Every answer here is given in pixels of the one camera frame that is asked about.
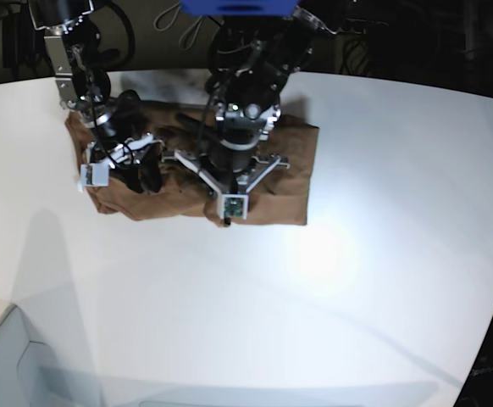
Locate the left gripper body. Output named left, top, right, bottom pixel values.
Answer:
left=161, top=140, right=291, bottom=196

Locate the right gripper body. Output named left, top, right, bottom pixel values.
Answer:
left=83, top=114, right=163, bottom=170

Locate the brown t-shirt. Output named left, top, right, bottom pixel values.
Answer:
left=86, top=101, right=319, bottom=226

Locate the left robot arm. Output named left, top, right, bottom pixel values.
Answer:
left=162, top=3, right=338, bottom=226

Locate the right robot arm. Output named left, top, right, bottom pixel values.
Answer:
left=28, top=1, right=163, bottom=193

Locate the blue box at top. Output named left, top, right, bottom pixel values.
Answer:
left=180, top=0, right=299, bottom=16

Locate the white bin at corner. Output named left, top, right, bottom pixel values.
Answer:
left=0, top=306, right=105, bottom=406

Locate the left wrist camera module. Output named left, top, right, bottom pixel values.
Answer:
left=217, top=193, right=249, bottom=220

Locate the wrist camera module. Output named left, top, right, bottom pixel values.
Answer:
left=79, top=162, right=110, bottom=188
left=217, top=193, right=249, bottom=220

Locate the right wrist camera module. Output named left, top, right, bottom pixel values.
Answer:
left=79, top=162, right=110, bottom=188

